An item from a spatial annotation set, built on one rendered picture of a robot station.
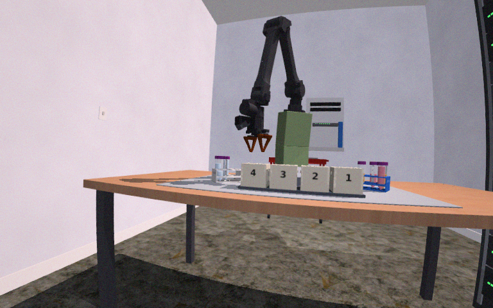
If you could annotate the beige bucket adapter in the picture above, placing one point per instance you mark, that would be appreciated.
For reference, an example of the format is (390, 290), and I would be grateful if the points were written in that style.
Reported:
(315, 178)
(283, 176)
(346, 180)
(255, 175)

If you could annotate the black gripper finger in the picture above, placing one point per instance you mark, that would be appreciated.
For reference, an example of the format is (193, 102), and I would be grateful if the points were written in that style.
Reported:
(253, 143)
(260, 136)

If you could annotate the grey flat mat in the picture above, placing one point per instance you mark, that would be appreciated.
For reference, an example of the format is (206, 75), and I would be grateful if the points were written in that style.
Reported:
(394, 196)

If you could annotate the white tube rack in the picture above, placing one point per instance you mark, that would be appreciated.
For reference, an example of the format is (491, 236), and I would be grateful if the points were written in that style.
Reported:
(237, 176)

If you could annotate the tube with pink liquid and purple cap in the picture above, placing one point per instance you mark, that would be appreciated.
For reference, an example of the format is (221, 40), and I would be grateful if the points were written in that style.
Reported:
(373, 172)

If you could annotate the blue tube rack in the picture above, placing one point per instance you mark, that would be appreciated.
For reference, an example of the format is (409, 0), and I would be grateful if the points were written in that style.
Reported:
(386, 185)

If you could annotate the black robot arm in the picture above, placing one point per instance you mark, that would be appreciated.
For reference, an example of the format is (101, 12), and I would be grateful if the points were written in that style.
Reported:
(260, 94)

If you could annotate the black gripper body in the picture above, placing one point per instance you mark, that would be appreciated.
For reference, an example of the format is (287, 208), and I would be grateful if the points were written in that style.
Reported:
(258, 130)

